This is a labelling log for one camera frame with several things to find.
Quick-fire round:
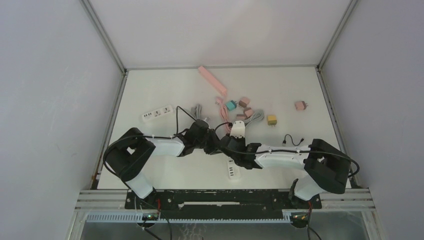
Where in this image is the grey coiled cable right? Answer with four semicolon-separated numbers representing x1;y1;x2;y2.
244;109;266;127

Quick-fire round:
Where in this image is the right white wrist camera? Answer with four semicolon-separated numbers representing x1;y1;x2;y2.
229;120;246;139

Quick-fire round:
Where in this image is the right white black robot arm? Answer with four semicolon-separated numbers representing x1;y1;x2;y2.
217;135;360;208

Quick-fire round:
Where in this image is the pink coiled cable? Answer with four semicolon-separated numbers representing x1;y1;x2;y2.
214;96;234;133

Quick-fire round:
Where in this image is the grey coiled cable left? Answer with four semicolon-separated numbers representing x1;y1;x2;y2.
190;103;211;124

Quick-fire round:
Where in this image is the black usb cable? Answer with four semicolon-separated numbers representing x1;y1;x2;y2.
281;134;306;148

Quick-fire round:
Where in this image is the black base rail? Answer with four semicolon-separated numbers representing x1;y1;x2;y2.
124;189;322;219

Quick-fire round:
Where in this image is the pink plug adapter centre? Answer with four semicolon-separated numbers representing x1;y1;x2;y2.
236;107;254;121

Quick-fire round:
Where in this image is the grey coiled cable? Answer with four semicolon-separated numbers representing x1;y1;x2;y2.
244;109;266;127
190;103;211;124

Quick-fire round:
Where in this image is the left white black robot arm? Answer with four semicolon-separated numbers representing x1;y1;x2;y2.
102;119;221;209

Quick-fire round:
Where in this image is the pink plug adapter right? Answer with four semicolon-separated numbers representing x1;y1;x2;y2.
294;101;308;111

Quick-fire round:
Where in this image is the brown pink plug adapter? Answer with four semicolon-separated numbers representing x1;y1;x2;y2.
238;97;251;108

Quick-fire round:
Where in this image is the pink power strip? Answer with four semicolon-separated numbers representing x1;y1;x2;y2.
197;66;228;97

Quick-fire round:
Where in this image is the yellow plug adapter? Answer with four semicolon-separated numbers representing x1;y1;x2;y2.
266;114;278;126

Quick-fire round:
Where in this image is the teal plug adapter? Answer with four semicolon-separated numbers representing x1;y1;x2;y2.
225;100;237;112

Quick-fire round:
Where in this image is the white power strip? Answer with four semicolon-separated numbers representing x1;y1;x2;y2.
141;105;174;122
227;159;241;181

